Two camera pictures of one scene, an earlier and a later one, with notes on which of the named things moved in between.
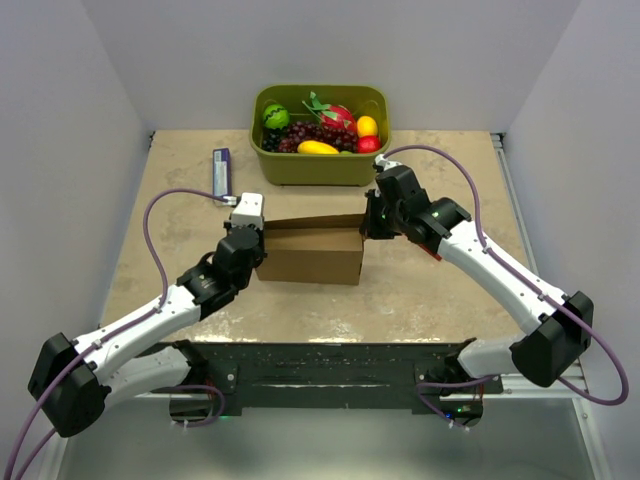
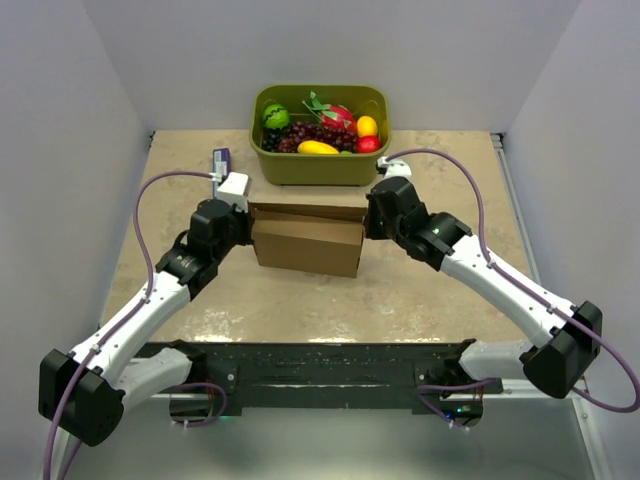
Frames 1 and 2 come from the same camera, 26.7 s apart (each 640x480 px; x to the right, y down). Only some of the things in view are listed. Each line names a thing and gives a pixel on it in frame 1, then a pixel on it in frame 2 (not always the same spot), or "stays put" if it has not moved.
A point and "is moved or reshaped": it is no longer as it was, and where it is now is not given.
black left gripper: [262, 254] to [248, 223]
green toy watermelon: [276, 116] stays put
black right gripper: [367, 228] stays put
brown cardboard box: [321, 249] is moved or reshaped
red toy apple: [369, 144] stays put
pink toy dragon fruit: [332, 117] stays put
